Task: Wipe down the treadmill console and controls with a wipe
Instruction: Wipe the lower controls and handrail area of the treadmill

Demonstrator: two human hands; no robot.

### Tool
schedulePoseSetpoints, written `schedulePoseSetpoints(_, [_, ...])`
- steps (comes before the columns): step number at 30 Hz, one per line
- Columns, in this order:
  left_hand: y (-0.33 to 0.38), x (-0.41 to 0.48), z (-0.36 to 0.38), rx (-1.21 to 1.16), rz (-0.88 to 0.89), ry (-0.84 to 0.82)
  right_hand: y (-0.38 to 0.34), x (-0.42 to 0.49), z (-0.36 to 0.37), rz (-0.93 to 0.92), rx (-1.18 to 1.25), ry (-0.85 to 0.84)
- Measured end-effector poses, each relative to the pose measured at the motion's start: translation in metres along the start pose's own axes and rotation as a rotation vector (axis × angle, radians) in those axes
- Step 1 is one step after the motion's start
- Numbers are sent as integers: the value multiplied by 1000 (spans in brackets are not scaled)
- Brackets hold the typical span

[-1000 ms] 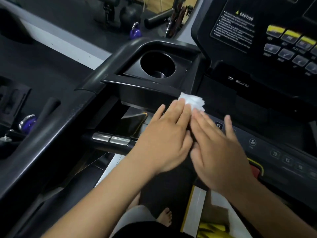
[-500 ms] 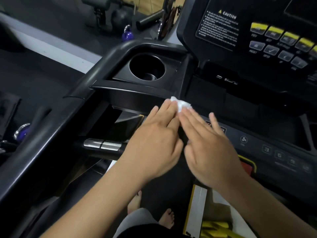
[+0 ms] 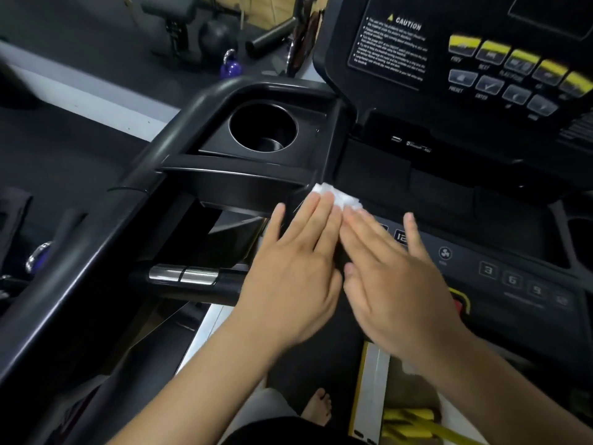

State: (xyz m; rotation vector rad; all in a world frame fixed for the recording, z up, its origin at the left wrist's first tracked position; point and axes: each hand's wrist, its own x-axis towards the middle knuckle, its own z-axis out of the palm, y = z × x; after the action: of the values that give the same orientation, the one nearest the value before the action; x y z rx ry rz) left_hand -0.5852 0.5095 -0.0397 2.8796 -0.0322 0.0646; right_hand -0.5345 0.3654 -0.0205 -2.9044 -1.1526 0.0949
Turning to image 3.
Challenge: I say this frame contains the person's right hand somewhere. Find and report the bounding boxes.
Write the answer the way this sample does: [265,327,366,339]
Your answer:
[339,208,471,367]

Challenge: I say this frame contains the person's left hand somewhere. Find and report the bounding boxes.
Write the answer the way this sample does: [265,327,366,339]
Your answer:
[231,191,345,353]

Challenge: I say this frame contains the white wet wipe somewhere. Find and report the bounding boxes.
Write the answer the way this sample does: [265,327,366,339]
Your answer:
[309,182,364,213]

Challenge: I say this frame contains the grey treadmill keypad control panel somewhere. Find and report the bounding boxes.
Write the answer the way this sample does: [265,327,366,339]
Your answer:
[370,213,593,367]

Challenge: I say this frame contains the black treadmill console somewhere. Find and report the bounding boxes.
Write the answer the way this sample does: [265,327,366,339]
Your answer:
[0,76,593,445]
[313,0,593,190]

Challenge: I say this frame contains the person's left forearm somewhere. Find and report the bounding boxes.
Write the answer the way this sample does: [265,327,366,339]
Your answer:
[106,317,288,445]

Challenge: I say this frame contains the person's grey trousers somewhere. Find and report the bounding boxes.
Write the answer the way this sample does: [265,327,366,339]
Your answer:
[217,388,302,445]

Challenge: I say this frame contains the person's black top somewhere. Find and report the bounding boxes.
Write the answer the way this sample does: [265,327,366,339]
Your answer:
[222,417,367,445]

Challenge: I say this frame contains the red emergency stop button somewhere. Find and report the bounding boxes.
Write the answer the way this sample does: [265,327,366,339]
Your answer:
[447,287,471,316]

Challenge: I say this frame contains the purple kettlebell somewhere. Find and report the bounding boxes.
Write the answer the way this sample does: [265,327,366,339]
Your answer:
[219,48,243,79]

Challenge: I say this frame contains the black exercise bike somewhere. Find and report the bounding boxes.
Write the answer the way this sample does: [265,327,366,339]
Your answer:
[285,0,325,78]

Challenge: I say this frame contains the black foam roller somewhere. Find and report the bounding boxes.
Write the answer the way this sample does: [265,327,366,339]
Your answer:
[244,15,297,60]

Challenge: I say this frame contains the black medicine ball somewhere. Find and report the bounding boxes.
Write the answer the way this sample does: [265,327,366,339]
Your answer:
[198,19,240,61]

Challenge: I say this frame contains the black weight bench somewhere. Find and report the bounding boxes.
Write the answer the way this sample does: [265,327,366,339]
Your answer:
[138,0,242,66]

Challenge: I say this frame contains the black handle silver grip sensors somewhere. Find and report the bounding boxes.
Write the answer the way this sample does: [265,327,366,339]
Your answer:
[129,263,253,307]

